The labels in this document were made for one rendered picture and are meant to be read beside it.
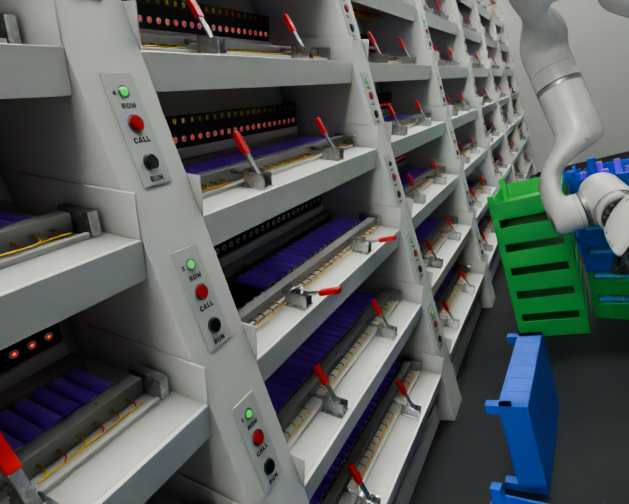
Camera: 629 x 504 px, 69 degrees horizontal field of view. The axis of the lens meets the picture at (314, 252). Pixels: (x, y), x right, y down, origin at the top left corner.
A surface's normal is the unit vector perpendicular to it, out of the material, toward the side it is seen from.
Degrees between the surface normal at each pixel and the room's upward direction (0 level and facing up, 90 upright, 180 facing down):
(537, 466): 90
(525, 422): 90
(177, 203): 90
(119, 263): 111
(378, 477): 21
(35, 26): 90
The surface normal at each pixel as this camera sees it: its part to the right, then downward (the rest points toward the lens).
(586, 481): -0.31, -0.93
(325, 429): 0.01, -0.93
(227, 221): 0.88, 0.18
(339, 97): -0.46, 0.32
